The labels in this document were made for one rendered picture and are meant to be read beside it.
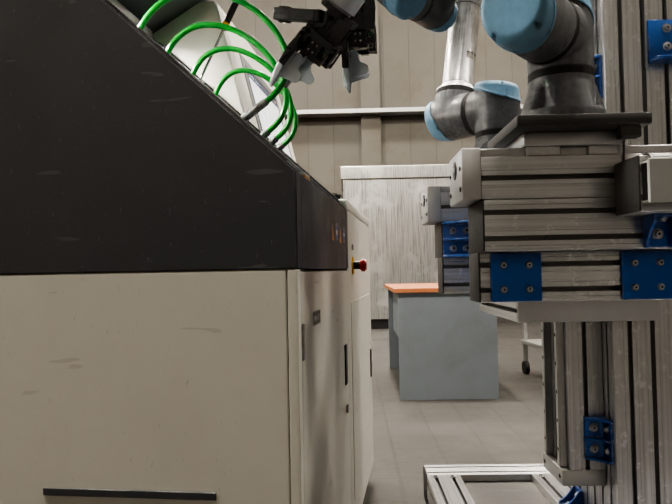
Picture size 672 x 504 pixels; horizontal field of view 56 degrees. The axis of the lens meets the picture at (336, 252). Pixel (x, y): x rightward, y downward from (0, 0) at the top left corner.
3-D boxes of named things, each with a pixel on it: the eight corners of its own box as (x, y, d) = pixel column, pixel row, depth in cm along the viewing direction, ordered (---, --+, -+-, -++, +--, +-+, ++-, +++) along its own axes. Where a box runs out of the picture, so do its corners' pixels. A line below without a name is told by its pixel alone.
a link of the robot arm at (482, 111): (505, 125, 157) (504, 71, 158) (460, 134, 167) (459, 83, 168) (530, 132, 166) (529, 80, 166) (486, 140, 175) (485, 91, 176)
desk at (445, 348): (466, 366, 509) (464, 282, 511) (504, 399, 379) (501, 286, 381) (386, 367, 511) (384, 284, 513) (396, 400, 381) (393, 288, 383)
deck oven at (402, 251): (454, 319, 969) (451, 178, 976) (471, 327, 837) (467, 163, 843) (344, 321, 973) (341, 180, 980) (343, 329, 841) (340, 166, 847)
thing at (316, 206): (302, 269, 106) (300, 173, 106) (276, 269, 106) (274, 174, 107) (346, 268, 167) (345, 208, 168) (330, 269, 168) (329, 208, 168)
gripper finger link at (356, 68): (368, 87, 145) (367, 47, 146) (342, 88, 146) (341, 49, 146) (369, 91, 148) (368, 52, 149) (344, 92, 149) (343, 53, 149)
